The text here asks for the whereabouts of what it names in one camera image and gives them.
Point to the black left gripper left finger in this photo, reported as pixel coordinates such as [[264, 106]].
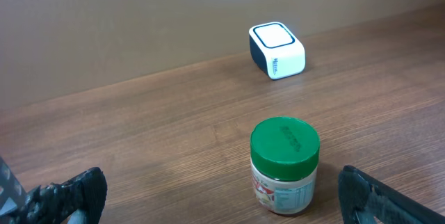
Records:
[[78, 200]]

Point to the green lid peanut butter jar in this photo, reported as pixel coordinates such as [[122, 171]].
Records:
[[284, 157]]

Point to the grey plastic shopping basket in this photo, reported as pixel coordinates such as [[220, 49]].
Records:
[[13, 195]]

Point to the white barcode scanner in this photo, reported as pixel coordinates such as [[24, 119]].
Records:
[[276, 51]]

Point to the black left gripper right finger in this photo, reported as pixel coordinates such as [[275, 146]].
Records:
[[363, 200]]

